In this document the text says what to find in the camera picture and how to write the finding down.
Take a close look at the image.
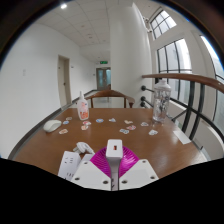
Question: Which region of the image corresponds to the white bottle with orange label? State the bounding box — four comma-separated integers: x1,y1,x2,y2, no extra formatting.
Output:
76,90,90,122

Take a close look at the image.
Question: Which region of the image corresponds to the wooden-topped black railing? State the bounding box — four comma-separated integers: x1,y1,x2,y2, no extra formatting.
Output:
139,72,224,158

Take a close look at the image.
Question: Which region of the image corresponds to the wide black-framed window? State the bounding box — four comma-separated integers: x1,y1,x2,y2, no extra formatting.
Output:
199,34,224,134

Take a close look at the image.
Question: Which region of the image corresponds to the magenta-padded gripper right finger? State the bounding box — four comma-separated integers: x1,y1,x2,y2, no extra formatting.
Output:
117,147,160,191

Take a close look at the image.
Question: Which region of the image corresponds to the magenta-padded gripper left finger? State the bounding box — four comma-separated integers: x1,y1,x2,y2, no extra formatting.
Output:
70,148,115,192

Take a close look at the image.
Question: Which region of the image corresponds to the tall black-framed window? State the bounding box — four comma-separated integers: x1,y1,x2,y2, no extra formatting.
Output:
156,37,194,103

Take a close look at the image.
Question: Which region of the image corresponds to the white plug with cable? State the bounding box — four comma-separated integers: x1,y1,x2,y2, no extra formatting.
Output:
72,141,96,155

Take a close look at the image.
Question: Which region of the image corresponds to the small arched window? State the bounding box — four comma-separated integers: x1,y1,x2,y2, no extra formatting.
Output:
149,9,178,41

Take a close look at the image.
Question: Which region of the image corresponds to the glazed double door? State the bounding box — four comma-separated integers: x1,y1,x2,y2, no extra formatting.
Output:
96,67,112,91

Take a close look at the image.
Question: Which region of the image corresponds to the wooden chair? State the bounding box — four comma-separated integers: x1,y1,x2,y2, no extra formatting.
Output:
84,89,136,109

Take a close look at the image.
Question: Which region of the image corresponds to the pale side door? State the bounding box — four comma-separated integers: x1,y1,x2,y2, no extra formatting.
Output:
57,54,72,108

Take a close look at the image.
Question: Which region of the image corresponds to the white power strip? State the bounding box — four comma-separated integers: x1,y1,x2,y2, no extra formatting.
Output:
57,150,96,182

